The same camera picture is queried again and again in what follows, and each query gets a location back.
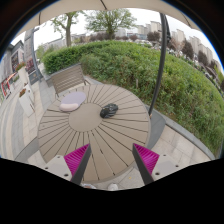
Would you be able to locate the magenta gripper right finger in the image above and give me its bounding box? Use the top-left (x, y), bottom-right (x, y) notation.
top-left (132, 143), bottom-right (160, 185)

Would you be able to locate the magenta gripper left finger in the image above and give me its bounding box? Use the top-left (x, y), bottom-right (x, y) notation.
top-left (64, 144), bottom-right (91, 185)

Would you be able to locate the black computer mouse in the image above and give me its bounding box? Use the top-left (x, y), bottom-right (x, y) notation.
top-left (100, 103), bottom-right (118, 118)

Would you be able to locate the lilac mouse pad wrist rest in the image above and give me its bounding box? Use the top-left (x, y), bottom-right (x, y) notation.
top-left (59, 91), bottom-right (86, 112)

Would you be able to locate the round slatted beige table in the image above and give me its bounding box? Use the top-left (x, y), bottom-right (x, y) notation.
top-left (38, 84), bottom-right (151, 183)

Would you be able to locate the beige slatted outdoor chair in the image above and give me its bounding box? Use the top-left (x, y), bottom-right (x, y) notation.
top-left (51, 63), bottom-right (89, 96)

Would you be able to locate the white planter box with flowers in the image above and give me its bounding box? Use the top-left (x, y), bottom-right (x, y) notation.
top-left (19, 88), bottom-right (35, 117)

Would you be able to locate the white planter box far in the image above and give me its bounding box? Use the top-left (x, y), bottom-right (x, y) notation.
top-left (16, 62), bottom-right (29, 85)

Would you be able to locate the dark curved parasol pole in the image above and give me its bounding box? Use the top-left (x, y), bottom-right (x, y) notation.
top-left (148, 13), bottom-right (167, 118)

